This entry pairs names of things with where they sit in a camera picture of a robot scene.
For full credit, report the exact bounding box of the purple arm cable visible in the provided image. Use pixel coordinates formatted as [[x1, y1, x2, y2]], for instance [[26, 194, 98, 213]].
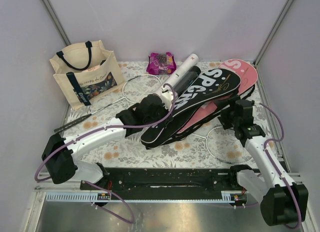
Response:
[[246, 102, 303, 229], [34, 83, 176, 224]]

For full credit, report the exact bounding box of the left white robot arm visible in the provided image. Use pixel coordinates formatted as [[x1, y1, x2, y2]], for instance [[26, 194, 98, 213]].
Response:
[[34, 83, 177, 190]]

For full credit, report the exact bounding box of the black shuttlecock tube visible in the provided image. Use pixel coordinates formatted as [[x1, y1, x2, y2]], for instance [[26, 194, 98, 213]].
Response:
[[173, 65, 201, 97]]

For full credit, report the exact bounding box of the pink racket cover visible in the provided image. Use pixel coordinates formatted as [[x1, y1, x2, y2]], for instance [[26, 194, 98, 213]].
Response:
[[177, 59, 258, 136]]

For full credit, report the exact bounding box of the white shuttlecock tube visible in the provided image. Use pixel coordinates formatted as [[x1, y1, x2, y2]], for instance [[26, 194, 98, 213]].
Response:
[[154, 53, 199, 96]]

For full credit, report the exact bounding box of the purple snack packet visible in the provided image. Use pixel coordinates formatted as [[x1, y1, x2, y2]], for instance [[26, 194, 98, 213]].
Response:
[[146, 52, 177, 75]]

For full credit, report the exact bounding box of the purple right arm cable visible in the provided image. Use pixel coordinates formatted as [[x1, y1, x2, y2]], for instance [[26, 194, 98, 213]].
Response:
[[246, 102, 303, 229]]

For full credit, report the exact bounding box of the floral patterned table mat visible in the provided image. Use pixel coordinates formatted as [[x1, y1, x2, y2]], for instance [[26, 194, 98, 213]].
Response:
[[64, 62, 256, 169]]

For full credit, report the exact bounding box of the white frame racket black handle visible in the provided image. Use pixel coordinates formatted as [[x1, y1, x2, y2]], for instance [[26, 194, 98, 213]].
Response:
[[190, 125, 252, 165]]

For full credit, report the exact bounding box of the white cable duct strip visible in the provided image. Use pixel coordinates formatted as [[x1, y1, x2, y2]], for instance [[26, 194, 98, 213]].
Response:
[[45, 191, 247, 204]]

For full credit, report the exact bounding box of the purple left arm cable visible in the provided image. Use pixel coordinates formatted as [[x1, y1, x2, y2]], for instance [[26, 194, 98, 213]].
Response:
[[34, 83, 176, 224]]

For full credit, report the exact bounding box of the beige canvas tote bag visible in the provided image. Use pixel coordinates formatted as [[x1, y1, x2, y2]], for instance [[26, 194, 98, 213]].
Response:
[[49, 40, 125, 110]]

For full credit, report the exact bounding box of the black frame badminton racket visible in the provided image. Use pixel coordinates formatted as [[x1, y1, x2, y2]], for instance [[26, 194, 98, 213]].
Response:
[[54, 74, 162, 134]]

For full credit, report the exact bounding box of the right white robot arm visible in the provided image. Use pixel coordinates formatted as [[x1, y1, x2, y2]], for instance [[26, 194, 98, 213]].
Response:
[[218, 95, 309, 230]]

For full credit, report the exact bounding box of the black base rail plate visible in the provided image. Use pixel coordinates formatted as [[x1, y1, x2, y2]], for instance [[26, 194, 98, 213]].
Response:
[[79, 167, 244, 203]]

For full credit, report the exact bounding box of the black racket cover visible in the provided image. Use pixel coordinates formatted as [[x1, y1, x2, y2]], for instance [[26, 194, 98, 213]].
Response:
[[140, 68, 241, 150]]

